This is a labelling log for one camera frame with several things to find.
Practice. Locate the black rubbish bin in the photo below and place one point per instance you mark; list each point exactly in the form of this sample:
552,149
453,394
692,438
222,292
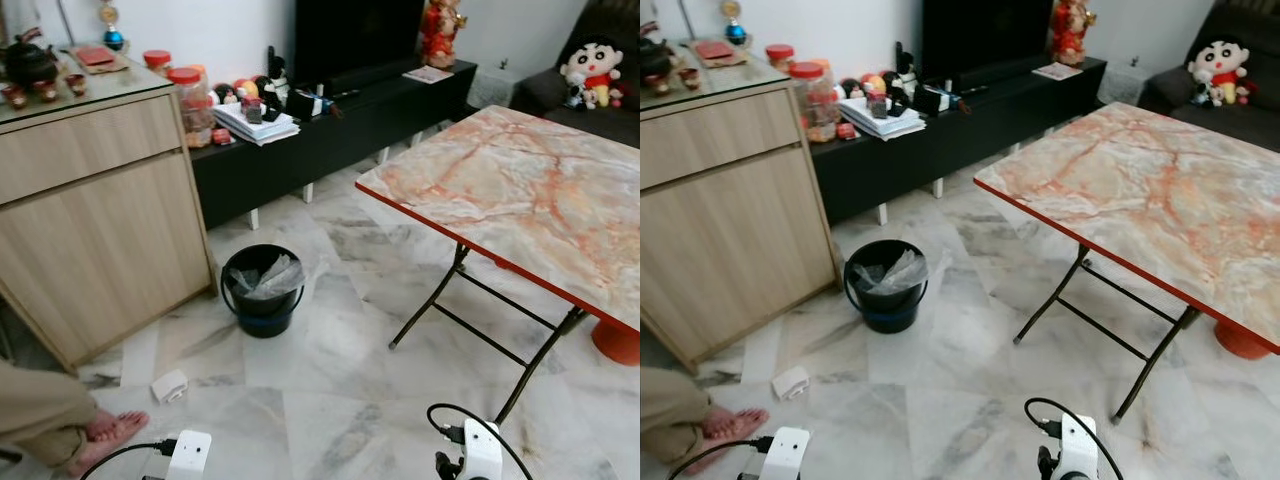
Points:
886,312
262,316

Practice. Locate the clear plastic bin liner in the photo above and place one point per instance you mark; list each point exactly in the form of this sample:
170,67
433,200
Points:
895,272
270,277

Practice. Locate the orange plastic stool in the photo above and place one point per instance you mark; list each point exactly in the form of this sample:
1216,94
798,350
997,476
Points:
1240,342
618,344

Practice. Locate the marble pattern folding table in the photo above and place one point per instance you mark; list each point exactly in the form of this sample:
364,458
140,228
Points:
530,190
1150,190

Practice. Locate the black low tv console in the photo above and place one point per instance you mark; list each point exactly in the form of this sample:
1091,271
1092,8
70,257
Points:
980,125
350,130

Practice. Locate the light wooden cabinet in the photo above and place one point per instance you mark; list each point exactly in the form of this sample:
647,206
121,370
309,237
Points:
730,220
100,230

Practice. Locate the stack of white papers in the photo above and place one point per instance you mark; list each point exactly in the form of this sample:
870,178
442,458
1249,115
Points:
258,130
885,124

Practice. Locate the dark brown sofa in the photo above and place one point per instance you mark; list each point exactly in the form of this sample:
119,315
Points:
1240,120
600,120

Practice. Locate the small black box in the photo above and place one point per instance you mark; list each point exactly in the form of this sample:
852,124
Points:
936,99
308,104

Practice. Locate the pink white card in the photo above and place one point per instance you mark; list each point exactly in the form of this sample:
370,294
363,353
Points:
1057,71
428,75

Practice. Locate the small cup on papers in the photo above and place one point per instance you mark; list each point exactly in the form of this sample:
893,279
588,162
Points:
878,105
252,110

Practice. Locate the black and white toy figure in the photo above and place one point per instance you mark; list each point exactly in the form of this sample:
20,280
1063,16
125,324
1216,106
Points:
904,80
275,85

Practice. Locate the cartoon boy plush doll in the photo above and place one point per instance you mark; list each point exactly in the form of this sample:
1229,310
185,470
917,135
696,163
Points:
1221,72
592,72

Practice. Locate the black television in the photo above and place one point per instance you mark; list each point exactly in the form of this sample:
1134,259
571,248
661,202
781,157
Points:
985,38
358,40

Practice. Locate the red and gold figurine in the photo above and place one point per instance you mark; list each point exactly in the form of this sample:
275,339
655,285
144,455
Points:
1070,32
440,35

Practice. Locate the large red lid snack jar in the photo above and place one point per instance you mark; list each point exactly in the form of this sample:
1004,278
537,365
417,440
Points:
192,105
815,100

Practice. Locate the small brown teacup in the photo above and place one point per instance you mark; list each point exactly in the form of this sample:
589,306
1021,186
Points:
76,84
15,97
690,78
45,91
657,85

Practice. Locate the dark clay teapot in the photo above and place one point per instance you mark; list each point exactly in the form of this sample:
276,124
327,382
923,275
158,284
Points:
655,58
30,62

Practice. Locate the small red lid jar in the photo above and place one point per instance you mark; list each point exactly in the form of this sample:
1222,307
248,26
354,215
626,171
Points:
779,56
157,62

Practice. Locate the red flat box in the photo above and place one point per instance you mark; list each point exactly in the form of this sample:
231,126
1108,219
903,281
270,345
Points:
715,51
95,57

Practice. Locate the gold and blue ornament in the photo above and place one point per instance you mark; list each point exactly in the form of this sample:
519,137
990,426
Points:
111,35
735,30

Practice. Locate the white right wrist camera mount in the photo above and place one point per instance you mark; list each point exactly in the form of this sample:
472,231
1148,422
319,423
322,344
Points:
484,452
1078,450

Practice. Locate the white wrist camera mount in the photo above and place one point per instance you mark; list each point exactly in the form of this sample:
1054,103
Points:
190,456
484,452
1078,450
786,455

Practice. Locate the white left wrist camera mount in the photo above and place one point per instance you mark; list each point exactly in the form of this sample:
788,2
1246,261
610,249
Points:
190,456
786,455

